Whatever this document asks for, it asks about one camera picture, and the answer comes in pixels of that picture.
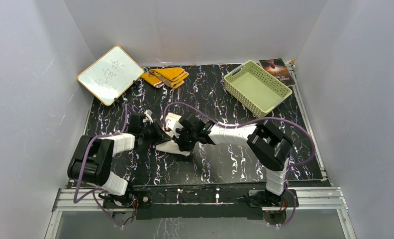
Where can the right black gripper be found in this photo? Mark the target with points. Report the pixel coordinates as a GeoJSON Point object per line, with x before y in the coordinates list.
{"type": "Point", "coordinates": [179, 141]}

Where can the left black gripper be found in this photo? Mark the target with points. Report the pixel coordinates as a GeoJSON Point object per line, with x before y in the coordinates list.
{"type": "Point", "coordinates": [160, 136]}

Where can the white towel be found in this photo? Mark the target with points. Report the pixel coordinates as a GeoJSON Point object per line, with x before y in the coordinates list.
{"type": "Point", "coordinates": [167, 145]}

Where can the orange towel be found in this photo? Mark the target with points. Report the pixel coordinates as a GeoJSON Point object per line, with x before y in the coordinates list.
{"type": "Point", "coordinates": [171, 77]}

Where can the green plastic basket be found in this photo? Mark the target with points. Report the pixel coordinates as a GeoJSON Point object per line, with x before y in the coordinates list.
{"type": "Point", "coordinates": [256, 89]}

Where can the wood framed whiteboard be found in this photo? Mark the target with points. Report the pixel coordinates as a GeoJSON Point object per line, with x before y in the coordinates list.
{"type": "Point", "coordinates": [111, 75]}

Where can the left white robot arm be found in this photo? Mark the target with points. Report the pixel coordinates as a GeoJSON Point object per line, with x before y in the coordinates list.
{"type": "Point", "coordinates": [92, 159]}

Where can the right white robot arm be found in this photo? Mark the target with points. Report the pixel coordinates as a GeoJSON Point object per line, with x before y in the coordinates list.
{"type": "Point", "coordinates": [270, 145]}

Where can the dark book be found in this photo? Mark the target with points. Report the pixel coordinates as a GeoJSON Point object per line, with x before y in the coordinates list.
{"type": "Point", "coordinates": [277, 68]}

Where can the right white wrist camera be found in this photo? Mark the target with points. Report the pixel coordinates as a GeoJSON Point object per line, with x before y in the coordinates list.
{"type": "Point", "coordinates": [172, 124]}

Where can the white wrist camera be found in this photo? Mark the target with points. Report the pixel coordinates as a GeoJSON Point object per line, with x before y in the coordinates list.
{"type": "Point", "coordinates": [148, 116]}
{"type": "Point", "coordinates": [172, 124]}

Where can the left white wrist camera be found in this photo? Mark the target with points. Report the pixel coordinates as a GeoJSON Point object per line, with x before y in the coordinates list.
{"type": "Point", "coordinates": [148, 116]}

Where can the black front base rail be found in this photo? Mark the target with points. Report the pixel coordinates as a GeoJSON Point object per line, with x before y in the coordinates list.
{"type": "Point", "coordinates": [224, 200]}

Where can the aluminium frame rail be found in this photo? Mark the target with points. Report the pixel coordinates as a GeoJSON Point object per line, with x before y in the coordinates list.
{"type": "Point", "coordinates": [303, 198]}

